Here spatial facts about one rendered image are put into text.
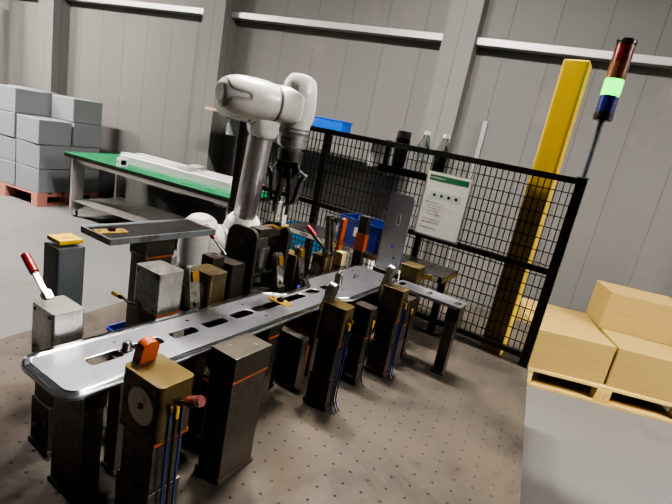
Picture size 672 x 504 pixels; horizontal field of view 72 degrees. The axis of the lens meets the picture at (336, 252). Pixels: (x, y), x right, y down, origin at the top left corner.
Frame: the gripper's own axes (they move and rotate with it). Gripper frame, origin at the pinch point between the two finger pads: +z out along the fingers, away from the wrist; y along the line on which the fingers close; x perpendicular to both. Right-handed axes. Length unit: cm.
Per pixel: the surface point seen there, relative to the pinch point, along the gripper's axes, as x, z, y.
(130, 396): -69, 25, 8
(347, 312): -5.5, 22.4, 29.1
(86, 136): 343, 46, -442
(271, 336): -15.2, 33.0, 10.5
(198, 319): -32.4, 26.1, -3.5
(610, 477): 136, 127, 162
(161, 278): -37.0, 16.1, -12.8
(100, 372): -66, 26, -3
